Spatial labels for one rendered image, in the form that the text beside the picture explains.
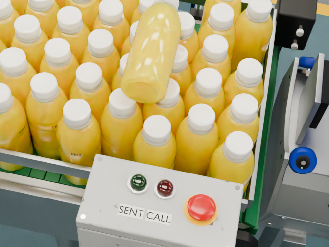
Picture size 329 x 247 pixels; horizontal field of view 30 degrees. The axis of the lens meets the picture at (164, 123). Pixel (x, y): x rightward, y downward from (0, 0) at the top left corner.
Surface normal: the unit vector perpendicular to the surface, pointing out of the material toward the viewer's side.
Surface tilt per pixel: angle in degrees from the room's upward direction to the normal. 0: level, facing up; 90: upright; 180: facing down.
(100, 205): 0
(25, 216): 90
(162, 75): 47
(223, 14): 0
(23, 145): 90
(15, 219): 90
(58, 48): 0
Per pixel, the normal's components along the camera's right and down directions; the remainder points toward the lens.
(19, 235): 0.07, -0.54
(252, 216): 0.55, -0.37
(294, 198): -0.16, 0.59
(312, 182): -0.11, 0.32
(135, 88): -0.16, 0.82
